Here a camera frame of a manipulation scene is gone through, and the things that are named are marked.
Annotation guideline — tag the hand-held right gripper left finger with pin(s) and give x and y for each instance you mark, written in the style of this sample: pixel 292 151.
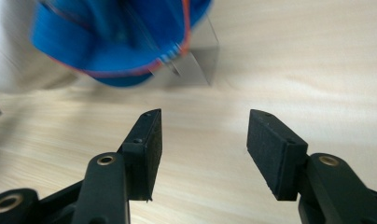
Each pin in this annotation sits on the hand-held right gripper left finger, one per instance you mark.
pixel 141 165

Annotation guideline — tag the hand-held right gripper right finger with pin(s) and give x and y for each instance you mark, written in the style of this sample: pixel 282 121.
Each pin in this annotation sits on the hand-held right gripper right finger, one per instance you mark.
pixel 276 155

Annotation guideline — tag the blue baseball cap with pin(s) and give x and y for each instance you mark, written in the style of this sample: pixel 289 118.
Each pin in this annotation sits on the blue baseball cap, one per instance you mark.
pixel 115 62

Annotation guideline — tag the clear acrylic rack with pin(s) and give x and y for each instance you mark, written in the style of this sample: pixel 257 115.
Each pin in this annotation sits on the clear acrylic rack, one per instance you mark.
pixel 205 59

